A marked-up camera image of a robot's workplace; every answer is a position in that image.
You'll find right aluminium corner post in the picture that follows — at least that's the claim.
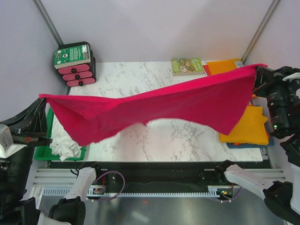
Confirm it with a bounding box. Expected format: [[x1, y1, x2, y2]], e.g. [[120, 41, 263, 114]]
[[241, 0, 281, 64]]

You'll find blue folded t-shirt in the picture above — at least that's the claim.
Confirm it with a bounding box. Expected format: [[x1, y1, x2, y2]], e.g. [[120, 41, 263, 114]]
[[226, 137, 274, 149]]

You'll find green book on drawers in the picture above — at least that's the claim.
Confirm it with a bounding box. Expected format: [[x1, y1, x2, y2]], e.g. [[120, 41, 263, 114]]
[[54, 44, 91, 69]]

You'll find magenta pink t-shirt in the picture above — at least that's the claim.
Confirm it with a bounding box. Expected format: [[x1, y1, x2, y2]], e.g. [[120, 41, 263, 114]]
[[39, 64, 257, 146]]

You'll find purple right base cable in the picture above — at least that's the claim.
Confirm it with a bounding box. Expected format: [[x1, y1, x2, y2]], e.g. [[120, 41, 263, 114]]
[[217, 182, 243, 203]]

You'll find green plastic tray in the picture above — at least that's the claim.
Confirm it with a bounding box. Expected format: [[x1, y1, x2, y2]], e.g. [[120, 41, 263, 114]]
[[34, 108, 86, 161]]

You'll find yellow folded t-shirt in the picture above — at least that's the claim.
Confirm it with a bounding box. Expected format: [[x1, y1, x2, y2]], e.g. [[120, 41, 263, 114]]
[[219, 106, 269, 145]]

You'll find black pink drawer unit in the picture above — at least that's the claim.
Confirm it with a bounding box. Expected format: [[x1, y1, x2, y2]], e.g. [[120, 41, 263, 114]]
[[56, 41, 97, 87]]

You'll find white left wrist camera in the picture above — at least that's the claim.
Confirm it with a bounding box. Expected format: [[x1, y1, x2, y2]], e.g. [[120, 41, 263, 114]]
[[0, 124, 27, 158]]

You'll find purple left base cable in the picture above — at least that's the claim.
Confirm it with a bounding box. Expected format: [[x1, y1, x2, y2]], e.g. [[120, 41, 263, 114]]
[[86, 170, 125, 203]]

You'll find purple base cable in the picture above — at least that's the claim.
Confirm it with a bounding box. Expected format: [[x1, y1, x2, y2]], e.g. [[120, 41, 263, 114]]
[[86, 170, 125, 203], [217, 182, 243, 203]]

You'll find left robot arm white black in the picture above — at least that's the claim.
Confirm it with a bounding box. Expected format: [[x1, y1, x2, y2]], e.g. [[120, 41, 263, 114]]
[[0, 98, 103, 225]]

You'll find orange plastic folder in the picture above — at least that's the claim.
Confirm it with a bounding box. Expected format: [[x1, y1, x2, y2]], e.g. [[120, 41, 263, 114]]
[[207, 59, 244, 75]]

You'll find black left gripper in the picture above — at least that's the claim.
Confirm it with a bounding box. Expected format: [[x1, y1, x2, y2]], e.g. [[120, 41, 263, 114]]
[[0, 93, 53, 200]]

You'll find aluminium corner post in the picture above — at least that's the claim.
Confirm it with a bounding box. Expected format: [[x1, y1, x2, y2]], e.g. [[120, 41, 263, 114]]
[[241, 0, 281, 64], [33, 0, 64, 46]]

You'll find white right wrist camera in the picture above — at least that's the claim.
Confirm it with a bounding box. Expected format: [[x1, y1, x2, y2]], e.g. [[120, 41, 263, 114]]
[[282, 72, 300, 97]]

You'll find white crumpled t-shirt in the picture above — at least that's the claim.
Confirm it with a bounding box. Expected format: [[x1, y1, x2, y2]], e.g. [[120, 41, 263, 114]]
[[50, 115, 82, 162]]

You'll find green illustrated paperback book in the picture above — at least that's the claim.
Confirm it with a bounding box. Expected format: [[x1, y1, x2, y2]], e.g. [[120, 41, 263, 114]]
[[171, 58, 204, 76]]

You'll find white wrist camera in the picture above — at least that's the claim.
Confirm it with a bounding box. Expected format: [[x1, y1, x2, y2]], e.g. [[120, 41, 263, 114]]
[[0, 124, 27, 158], [282, 72, 300, 97]]

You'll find left aluminium corner post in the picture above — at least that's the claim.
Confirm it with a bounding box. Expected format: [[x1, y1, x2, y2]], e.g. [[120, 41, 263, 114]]
[[33, 0, 64, 46]]

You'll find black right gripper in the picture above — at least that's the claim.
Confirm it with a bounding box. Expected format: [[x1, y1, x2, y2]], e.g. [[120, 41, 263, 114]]
[[251, 64, 300, 132]]

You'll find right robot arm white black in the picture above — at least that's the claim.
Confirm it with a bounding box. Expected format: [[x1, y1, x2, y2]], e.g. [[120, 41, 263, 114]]
[[214, 66, 300, 225]]

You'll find white slotted cable duct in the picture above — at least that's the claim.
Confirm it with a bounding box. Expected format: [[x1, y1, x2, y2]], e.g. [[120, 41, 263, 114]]
[[42, 187, 221, 198]]

